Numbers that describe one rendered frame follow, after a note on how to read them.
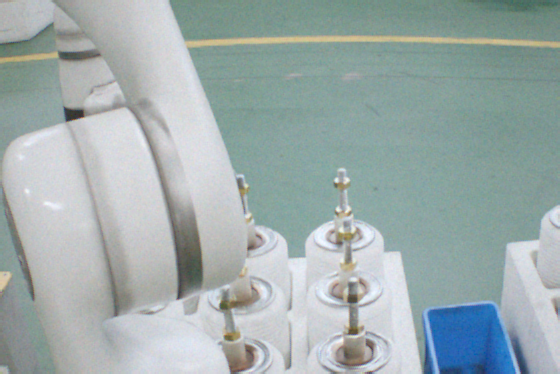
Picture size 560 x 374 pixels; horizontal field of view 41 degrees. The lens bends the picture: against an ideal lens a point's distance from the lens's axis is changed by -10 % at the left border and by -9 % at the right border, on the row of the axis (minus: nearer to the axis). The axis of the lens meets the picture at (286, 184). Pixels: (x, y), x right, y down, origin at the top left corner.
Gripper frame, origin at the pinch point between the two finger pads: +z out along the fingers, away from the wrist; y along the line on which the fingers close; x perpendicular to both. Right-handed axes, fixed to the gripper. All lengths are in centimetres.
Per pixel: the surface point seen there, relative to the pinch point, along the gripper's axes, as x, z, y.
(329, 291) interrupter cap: 15.0, 10.3, -16.0
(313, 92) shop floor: -84, 35, -107
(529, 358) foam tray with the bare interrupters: 31, 25, -36
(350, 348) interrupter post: 25.3, 9.1, -8.7
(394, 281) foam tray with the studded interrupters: 11.8, 17.7, -30.4
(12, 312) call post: -4.1, 7.5, 14.3
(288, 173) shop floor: -51, 35, -68
